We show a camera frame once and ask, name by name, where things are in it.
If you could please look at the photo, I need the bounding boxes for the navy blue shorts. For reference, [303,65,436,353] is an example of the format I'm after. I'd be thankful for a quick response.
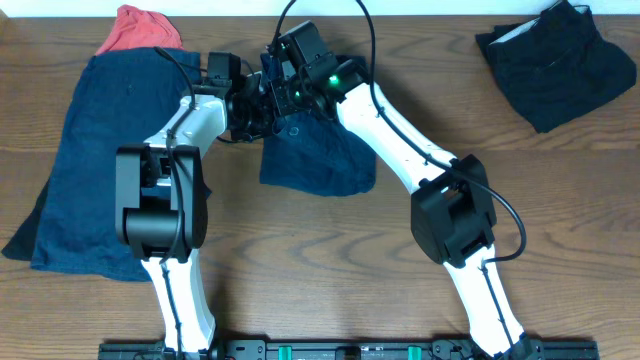
[2,48,201,282]
[259,112,376,197]

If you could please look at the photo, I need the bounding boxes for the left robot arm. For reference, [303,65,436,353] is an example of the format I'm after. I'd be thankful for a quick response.
[100,52,273,359]

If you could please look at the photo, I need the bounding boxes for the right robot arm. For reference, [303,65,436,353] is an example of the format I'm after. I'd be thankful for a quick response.
[268,21,534,359]

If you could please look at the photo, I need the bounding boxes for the red orange garment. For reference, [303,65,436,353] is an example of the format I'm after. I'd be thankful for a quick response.
[95,5,183,56]

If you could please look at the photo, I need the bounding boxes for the black folded shorts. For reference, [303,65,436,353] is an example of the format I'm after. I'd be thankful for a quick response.
[475,1,637,133]

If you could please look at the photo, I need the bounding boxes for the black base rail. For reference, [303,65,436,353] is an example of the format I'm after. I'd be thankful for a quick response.
[98,338,601,360]

